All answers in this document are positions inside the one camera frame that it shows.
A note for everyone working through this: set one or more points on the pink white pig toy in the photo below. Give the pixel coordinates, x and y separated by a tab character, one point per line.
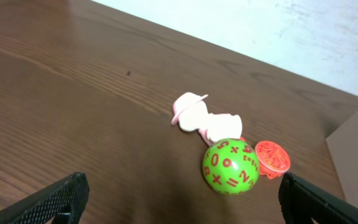
190	112

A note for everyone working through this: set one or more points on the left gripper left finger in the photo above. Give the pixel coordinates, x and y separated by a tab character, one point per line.
62	202

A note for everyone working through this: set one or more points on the orange round basket toy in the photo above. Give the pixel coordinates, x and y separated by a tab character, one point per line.
274	161

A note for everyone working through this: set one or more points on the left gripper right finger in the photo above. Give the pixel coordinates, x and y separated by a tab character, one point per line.
304	203

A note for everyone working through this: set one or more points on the green number ball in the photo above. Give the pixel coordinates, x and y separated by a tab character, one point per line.
230	166

